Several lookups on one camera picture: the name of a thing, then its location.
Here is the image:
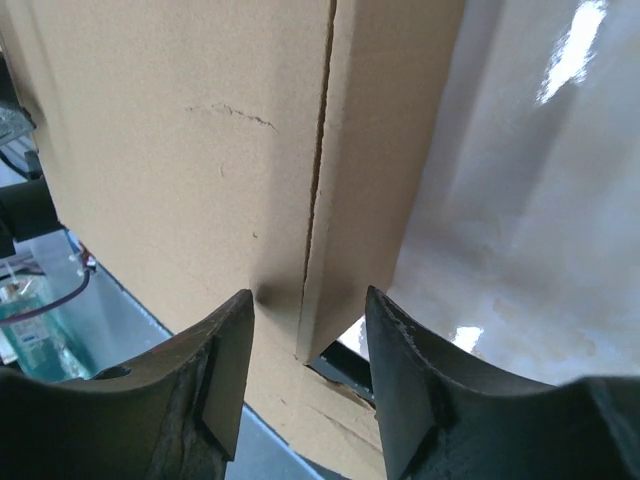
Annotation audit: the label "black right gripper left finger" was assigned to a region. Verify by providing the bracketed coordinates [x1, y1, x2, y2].
[1, 289, 254, 479]

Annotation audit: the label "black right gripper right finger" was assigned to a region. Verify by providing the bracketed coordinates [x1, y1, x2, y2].
[365, 288, 639, 479]

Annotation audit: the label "brown cardboard box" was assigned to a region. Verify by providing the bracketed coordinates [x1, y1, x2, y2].
[1, 1, 464, 479]

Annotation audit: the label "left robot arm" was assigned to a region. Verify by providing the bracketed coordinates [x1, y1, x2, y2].
[1, 152, 64, 258]

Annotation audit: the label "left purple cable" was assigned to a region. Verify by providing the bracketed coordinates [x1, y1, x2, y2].
[0, 267, 96, 326]

